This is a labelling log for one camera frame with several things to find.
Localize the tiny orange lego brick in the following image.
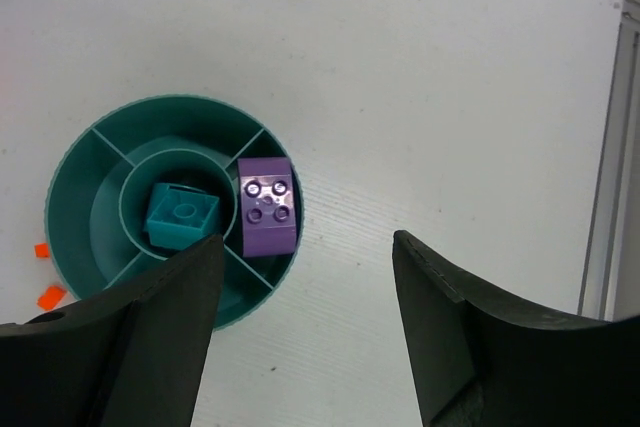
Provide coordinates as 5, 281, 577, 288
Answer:
37, 285, 67, 311

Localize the teal square lego brick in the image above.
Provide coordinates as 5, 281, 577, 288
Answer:
143, 183, 221, 251

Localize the teal round divided container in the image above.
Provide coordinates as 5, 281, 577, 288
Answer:
44, 95, 304, 328

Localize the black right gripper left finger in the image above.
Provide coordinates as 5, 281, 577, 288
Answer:
1, 235, 224, 426

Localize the orange clip lego piece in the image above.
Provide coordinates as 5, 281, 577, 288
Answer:
34, 243, 50, 259

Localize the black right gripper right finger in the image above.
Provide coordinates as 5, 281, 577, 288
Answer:
392, 230, 639, 426

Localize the purple curved lego brick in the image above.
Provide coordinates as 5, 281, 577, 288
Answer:
237, 157, 298, 258

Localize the aluminium rail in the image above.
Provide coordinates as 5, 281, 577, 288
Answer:
578, 0, 639, 321

